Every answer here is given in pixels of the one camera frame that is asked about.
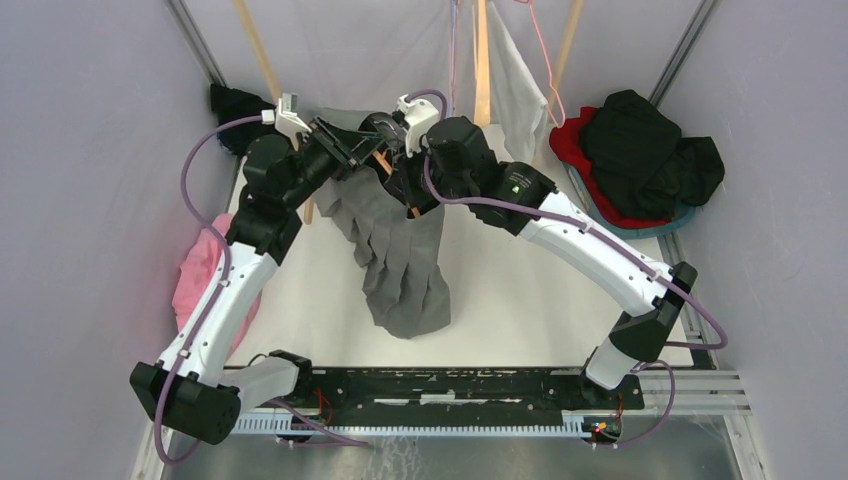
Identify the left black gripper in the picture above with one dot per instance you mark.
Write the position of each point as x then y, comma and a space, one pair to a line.
348, 149

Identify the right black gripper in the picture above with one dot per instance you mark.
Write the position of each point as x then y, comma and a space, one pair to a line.
401, 183

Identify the orange plastic hanger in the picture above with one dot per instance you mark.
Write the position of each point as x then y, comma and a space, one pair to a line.
391, 169

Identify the grey garment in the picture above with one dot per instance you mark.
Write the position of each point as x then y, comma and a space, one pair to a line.
403, 286

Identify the white skirt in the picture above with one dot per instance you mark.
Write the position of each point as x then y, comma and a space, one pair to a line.
519, 105

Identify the pink wire hanger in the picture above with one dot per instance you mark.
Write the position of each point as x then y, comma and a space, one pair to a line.
555, 107

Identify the black garment corner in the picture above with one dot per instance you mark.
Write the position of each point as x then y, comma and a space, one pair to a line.
229, 104
643, 164

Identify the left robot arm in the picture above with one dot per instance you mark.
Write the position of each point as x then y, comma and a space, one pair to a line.
189, 389

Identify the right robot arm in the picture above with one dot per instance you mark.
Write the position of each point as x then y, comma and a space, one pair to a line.
448, 161

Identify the wooden hanger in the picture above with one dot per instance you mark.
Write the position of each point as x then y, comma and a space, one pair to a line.
482, 95

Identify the red garment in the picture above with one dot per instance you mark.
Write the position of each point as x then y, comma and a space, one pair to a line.
564, 144

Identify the wooden clothes rack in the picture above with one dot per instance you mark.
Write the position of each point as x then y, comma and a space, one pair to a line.
273, 85

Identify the pink garment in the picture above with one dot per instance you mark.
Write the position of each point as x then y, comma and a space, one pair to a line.
196, 272

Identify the teal laundry basket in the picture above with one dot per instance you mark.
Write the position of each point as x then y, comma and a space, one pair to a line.
683, 214

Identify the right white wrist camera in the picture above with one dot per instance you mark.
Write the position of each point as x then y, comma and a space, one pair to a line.
420, 111

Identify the blue wire hanger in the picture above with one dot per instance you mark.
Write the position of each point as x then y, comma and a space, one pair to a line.
454, 20

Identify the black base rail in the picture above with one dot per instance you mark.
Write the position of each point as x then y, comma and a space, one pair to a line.
456, 397

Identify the white cable duct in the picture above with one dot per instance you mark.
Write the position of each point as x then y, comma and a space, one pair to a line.
270, 421

